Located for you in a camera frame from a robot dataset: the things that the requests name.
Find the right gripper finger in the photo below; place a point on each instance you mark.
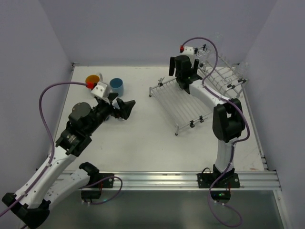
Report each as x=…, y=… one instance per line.
x=195, y=66
x=172, y=66

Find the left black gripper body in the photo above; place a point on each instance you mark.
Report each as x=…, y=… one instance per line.
x=114, y=106

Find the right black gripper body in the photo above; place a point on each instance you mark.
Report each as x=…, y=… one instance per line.
x=172, y=66

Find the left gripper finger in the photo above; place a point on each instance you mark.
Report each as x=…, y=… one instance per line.
x=111, y=97
x=125, y=108

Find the light blue plastic cup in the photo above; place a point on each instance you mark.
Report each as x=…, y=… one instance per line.
x=117, y=86

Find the white patterned ceramic mug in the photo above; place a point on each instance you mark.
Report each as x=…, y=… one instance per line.
x=92, y=80

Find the grey ceramic mug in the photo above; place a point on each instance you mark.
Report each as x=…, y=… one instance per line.
x=115, y=103

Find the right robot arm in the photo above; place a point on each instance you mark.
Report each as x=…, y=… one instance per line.
x=228, y=119

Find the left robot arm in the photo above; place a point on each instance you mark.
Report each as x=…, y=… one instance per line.
x=32, y=203

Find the clear glass on rack top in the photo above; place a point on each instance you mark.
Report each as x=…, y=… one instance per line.
x=218, y=36

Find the clear glass on rack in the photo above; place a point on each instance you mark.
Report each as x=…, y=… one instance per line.
x=241, y=69
x=218, y=36

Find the clear glass on rack right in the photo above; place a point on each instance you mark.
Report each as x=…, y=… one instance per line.
x=241, y=69

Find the left black controller box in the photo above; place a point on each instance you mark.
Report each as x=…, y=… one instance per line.
x=90, y=195

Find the black controller box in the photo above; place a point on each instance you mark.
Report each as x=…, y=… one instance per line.
x=90, y=195
x=221, y=196

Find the right black controller box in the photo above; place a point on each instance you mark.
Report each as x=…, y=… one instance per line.
x=221, y=196

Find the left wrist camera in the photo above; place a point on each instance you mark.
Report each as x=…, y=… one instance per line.
x=101, y=90

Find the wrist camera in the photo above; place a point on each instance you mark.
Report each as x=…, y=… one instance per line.
x=101, y=90
x=188, y=51

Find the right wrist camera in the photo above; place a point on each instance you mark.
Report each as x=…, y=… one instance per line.
x=188, y=51

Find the metal wire dish rack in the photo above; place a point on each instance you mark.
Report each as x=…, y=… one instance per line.
x=186, y=110

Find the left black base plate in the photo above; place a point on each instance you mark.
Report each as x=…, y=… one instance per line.
x=108, y=180

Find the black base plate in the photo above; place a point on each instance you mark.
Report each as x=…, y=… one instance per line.
x=108, y=180
x=229, y=179

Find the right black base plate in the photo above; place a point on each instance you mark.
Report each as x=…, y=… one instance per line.
x=229, y=179

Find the aluminium mounting rail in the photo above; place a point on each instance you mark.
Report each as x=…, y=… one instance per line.
x=188, y=181

